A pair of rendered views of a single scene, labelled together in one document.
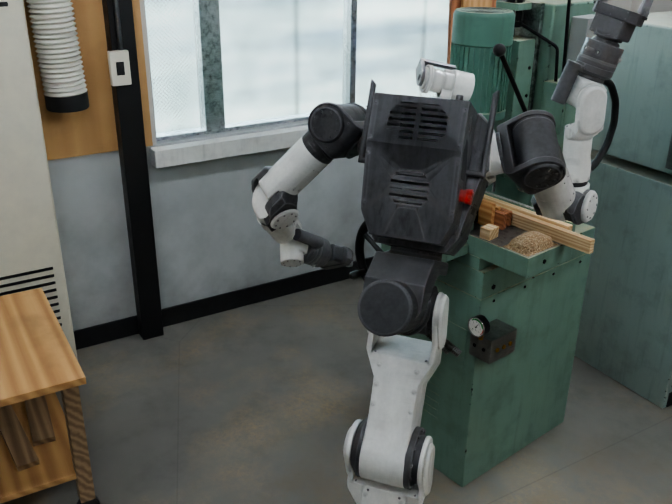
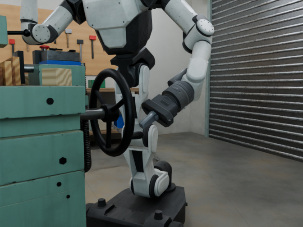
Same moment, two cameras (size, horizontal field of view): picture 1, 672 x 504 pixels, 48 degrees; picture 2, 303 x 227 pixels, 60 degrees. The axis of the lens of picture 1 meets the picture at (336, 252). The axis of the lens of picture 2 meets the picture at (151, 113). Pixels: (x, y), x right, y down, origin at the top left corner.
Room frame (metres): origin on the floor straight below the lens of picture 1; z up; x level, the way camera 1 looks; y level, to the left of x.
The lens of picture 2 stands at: (2.90, 0.04, 0.90)
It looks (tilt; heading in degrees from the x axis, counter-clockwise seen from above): 6 degrees down; 184
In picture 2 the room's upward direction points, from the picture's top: straight up
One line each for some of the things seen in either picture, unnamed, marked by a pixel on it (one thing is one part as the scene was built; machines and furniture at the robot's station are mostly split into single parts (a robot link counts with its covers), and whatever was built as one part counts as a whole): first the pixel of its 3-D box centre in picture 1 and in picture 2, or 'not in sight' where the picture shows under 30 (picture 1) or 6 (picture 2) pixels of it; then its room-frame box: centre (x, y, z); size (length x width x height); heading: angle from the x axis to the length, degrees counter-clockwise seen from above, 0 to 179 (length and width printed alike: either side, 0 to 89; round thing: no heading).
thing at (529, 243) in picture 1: (531, 239); not in sight; (1.97, -0.55, 0.92); 0.14 x 0.09 x 0.04; 130
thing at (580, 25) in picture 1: (586, 43); not in sight; (2.36, -0.75, 1.40); 0.10 x 0.06 x 0.16; 130
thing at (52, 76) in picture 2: not in sight; (57, 77); (2.31, -0.21, 0.92); 0.05 x 0.04 x 0.04; 156
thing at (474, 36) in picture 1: (479, 64); not in sight; (2.26, -0.42, 1.35); 0.18 x 0.18 x 0.31
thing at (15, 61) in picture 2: (472, 208); (11, 72); (2.16, -0.41, 0.94); 0.16 x 0.02 x 0.08; 40
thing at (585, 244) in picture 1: (506, 215); not in sight; (2.15, -0.52, 0.92); 0.60 x 0.02 x 0.04; 40
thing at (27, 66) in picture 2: not in sight; (29, 68); (2.14, -0.37, 0.95); 0.09 x 0.07 x 0.09; 40
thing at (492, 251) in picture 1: (459, 230); (27, 95); (2.14, -0.38, 0.87); 0.61 x 0.30 x 0.06; 40
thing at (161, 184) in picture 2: not in sight; (149, 182); (1.28, -0.08, 0.28); 0.21 x 0.20 x 0.13; 160
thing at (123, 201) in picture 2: not in sight; (147, 197); (1.31, -0.09, 0.19); 0.64 x 0.52 x 0.33; 160
